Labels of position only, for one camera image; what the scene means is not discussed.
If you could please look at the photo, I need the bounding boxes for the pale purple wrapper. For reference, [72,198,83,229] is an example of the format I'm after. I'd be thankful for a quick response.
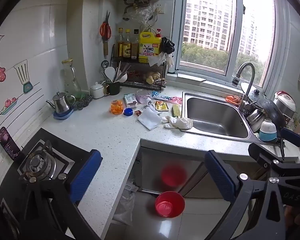
[135,90,153,104]

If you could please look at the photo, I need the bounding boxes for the white dish cloth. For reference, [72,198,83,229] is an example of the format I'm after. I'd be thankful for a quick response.
[162,116,194,130]

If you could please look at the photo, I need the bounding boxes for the black wok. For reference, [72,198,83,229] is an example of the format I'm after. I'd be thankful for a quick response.
[250,94,287,160]

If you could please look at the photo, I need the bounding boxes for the steel teapot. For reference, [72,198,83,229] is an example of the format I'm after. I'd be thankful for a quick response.
[45,92,76,114]

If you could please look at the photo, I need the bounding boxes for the steel wool scrubber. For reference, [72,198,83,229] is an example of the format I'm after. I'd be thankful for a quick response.
[73,94,94,111]

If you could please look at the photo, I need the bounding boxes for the black utensil mug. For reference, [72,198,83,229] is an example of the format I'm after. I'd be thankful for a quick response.
[104,81,121,96]

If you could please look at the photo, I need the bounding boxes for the smartphone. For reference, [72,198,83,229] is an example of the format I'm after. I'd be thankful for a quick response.
[0,126,22,162]

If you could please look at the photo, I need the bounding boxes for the steel faucet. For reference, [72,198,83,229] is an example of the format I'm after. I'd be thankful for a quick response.
[231,62,257,112]

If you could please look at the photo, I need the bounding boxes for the white woven sack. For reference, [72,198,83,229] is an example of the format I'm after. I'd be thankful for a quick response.
[112,190,137,227]

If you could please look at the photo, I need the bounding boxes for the yellow detergent jug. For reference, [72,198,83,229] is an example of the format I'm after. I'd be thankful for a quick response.
[139,29,162,63]

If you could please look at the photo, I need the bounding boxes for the steel cabinet door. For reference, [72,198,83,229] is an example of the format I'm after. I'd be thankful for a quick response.
[136,146,208,198]

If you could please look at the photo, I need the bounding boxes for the glass carafe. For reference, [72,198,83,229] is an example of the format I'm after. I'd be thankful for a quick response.
[62,59,82,98]

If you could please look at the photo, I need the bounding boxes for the white thin plastic bag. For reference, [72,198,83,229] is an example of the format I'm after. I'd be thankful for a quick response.
[148,51,174,68]

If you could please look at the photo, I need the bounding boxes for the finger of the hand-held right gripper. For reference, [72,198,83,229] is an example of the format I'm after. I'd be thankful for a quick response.
[248,142,284,173]
[280,127,300,155]

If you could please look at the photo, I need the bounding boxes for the steel bowl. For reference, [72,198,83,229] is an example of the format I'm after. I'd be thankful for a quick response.
[246,109,265,132]

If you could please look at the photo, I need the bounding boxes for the dark sauce bottle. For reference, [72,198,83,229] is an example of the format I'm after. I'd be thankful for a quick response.
[131,29,140,60]

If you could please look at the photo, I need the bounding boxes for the blue white wrapper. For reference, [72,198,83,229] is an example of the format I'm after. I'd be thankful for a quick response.
[152,91,172,100]

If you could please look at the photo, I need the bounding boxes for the yellow label sauce bottle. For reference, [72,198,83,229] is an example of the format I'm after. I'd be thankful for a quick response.
[122,29,132,60]

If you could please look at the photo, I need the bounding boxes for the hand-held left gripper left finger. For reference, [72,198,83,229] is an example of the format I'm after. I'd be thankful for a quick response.
[22,149,103,240]

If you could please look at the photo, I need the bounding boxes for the white and blue bowl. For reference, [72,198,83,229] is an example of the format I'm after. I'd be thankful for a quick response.
[259,118,278,142]

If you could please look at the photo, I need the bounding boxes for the cooking oil bottle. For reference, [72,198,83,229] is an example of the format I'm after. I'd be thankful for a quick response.
[116,28,124,58]

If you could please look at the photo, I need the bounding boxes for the clear plastic bag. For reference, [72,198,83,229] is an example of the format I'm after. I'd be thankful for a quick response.
[134,4,155,27]

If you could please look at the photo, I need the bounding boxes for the red plastic bucket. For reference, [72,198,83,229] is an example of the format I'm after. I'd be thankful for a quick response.
[154,191,186,218]

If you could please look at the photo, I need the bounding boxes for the steel ladle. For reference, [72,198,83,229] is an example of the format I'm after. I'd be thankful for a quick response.
[101,60,109,83]

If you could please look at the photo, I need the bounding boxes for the steel pot lid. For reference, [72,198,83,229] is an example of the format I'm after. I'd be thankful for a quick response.
[241,81,267,103]

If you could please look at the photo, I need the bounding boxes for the black wire rack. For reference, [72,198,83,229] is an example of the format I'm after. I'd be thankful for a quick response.
[109,44,167,93]

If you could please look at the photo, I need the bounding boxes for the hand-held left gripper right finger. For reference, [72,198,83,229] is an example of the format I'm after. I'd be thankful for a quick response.
[204,151,288,240]

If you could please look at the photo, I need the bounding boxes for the window frame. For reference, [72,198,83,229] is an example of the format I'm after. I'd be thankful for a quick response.
[170,0,290,93]

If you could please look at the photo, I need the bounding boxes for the black plastic bag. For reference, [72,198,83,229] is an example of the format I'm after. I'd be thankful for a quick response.
[161,37,175,55]

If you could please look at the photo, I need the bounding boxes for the small medicine box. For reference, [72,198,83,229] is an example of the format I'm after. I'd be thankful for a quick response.
[123,93,138,108]

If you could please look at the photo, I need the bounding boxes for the stainless steel sink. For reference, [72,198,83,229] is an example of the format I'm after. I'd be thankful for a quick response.
[181,91,285,148]

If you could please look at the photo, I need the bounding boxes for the yellow sauce packet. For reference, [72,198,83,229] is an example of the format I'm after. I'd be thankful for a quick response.
[155,100,170,112]

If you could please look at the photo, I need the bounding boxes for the water heater pipes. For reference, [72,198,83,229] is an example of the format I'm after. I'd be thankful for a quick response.
[122,0,157,14]

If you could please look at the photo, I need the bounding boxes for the ginger root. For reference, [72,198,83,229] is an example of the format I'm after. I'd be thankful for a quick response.
[145,72,162,84]

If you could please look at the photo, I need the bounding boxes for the gas stove burner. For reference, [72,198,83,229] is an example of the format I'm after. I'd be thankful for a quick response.
[0,127,90,205]

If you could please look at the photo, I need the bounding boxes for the blue saucer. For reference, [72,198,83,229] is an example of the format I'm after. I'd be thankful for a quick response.
[53,106,74,120]

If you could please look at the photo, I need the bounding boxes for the rice cooker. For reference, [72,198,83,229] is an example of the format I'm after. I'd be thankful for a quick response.
[274,91,297,120]

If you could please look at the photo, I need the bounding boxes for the white lidded pot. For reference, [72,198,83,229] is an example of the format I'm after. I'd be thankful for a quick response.
[90,82,105,99]

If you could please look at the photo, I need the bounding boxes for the red handled scissors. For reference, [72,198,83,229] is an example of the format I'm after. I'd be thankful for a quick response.
[100,11,112,39]

